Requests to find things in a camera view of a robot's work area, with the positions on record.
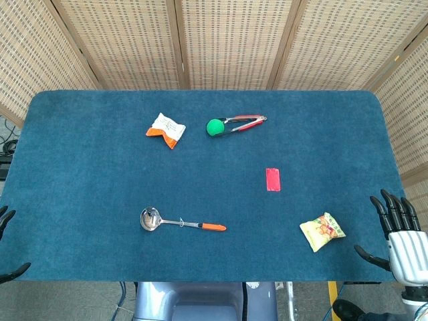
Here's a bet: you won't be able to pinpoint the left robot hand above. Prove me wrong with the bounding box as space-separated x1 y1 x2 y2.
0 205 32 285

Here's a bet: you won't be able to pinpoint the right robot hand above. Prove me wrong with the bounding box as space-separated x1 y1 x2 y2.
354 189 428 285

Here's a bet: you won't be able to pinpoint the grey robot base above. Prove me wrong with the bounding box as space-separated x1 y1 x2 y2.
133 282 278 321

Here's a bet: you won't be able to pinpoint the yellow floor tape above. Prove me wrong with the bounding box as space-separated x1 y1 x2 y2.
327 281 338 318

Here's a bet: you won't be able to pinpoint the black shoe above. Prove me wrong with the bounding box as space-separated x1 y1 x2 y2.
332 298 368 321

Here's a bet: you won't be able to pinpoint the yellow snack packet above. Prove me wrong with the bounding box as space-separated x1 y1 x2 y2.
299 212 346 253

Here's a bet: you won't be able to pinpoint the white orange snack packet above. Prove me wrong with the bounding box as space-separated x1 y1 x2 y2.
145 112 187 150

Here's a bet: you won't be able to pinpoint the blue table mat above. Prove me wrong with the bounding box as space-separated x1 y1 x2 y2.
0 89 409 284

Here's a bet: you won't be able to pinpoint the red steel tongs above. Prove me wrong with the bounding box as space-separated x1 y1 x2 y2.
219 115 268 135

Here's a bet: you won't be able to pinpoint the green ball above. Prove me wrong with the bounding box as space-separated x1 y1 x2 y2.
206 118 227 137

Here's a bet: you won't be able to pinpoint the bamboo folding screen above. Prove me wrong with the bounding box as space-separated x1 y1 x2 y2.
0 0 428 231

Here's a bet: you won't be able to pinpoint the black cables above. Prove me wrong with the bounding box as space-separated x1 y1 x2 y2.
0 115 19 161

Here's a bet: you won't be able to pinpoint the blue cable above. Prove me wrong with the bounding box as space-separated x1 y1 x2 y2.
110 282 130 321

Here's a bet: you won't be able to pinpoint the steel ladle orange handle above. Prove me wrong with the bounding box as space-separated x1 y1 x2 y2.
139 206 227 233

